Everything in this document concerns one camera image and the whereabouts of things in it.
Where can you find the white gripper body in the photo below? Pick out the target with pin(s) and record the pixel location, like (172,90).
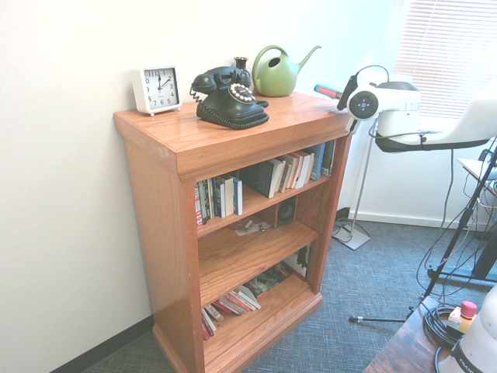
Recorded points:
(352,126)

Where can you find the teal and orange paperback book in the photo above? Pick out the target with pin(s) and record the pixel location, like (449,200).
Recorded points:
(328,91)

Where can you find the tall dark green book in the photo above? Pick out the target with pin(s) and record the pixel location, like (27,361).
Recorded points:
(329,157)

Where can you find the tall blue book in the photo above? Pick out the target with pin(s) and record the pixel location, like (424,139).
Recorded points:
(318,161)

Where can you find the white paperback book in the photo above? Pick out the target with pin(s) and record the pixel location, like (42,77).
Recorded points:
(303,171)

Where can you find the beige paperback book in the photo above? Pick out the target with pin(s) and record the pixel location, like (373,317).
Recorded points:
(288,175)

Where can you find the green watering can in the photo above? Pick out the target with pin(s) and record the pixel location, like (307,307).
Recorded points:
(273,79)

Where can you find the thick black book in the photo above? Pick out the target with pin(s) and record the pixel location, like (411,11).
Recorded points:
(260,176)

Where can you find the small wooden speaker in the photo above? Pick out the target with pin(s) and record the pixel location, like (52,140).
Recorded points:
(287,211)

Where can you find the wooden bookshelf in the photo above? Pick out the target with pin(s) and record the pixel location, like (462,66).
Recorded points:
(240,128)

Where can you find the floor lamp with white shade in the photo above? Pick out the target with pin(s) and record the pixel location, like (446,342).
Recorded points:
(355,241)

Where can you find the black rotary telephone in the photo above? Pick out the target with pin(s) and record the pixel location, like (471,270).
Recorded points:
(229,109)

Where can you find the small dark vase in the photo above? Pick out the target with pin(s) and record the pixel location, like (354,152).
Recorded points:
(241,66)

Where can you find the window blinds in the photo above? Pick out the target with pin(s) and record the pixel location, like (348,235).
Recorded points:
(446,39)

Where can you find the blue spine thin book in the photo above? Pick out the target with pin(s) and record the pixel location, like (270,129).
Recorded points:
(237,196)

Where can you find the white cover book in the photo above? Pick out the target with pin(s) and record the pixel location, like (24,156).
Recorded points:
(230,198)

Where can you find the white book with black print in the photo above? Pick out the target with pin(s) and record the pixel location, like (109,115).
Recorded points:
(301,262)

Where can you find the loose paper cards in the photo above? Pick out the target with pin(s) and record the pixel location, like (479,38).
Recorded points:
(248,229)

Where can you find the blue and white spine book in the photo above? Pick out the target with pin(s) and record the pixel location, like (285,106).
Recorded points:
(219,200)

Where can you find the dark spine book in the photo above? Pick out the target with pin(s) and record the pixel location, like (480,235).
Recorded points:
(207,202)

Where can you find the red and white spine book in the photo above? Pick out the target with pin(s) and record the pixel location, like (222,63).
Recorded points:
(198,206)

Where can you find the large dark green book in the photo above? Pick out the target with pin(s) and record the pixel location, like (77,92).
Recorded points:
(268,281)

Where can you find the white square alarm clock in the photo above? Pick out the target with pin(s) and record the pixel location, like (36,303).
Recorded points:
(159,91)

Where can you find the white leaning paperback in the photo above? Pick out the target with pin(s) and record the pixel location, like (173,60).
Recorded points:
(246,297)

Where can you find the red emergency stop button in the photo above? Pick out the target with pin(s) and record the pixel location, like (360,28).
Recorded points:
(468,309)

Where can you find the red leaning paperback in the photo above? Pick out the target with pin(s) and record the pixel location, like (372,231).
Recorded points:
(231,307)

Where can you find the red paperback book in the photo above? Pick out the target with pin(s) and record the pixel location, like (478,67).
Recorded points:
(207,328)

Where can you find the black camera tripod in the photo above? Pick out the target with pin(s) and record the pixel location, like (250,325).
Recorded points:
(454,237)

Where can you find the black desk frame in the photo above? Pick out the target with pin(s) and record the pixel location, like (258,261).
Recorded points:
(485,260)

